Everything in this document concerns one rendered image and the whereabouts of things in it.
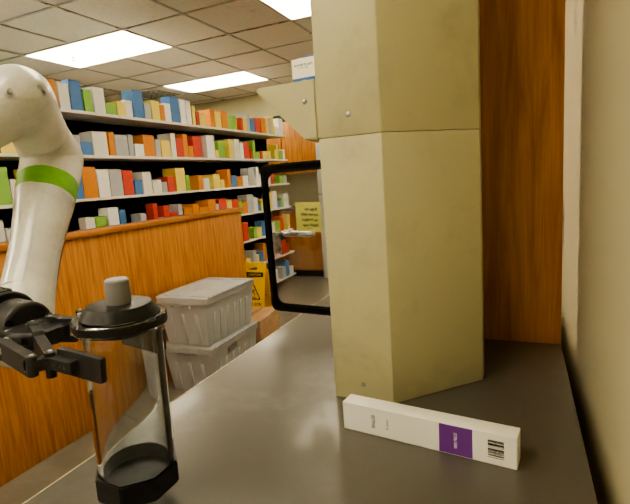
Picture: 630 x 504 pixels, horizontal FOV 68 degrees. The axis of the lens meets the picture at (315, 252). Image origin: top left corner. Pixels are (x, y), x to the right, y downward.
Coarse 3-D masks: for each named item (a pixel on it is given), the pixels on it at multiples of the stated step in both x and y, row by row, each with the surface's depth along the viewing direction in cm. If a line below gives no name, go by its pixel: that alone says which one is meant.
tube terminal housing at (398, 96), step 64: (320, 0) 75; (384, 0) 73; (448, 0) 77; (320, 64) 77; (384, 64) 74; (448, 64) 78; (320, 128) 79; (384, 128) 75; (448, 128) 80; (384, 192) 77; (448, 192) 81; (384, 256) 78; (448, 256) 83; (384, 320) 80; (448, 320) 85; (384, 384) 82; (448, 384) 86
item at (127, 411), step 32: (96, 352) 52; (128, 352) 53; (96, 384) 53; (128, 384) 53; (160, 384) 57; (96, 416) 54; (128, 416) 54; (160, 416) 57; (96, 448) 56; (128, 448) 54; (160, 448) 57; (128, 480) 55
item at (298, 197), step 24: (288, 192) 121; (312, 192) 117; (288, 216) 122; (312, 216) 118; (288, 240) 123; (312, 240) 119; (288, 264) 125; (312, 264) 121; (288, 288) 126; (312, 288) 122
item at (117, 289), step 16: (112, 288) 54; (128, 288) 56; (96, 304) 56; (112, 304) 55; (128, 304) 55; (144, 304) 55; (80, 320) 53; (96, 320) 52; (112, 320) 52; (128, 320) 53
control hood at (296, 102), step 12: (288, 84) 80; (300, 84) 79; (312, 84) 78; (264, 96) 82; (276, 96) 81; (288, 96) 80; (300, 96) 80; (312, 96) 79; (276, 108) 82; (288, 108) 81; (300, 108) 80; (312, 108) 79; (288, 120) 81; (300, 120) 80; (312, 120) 79; (300, 132) 81; (312, 132) 80
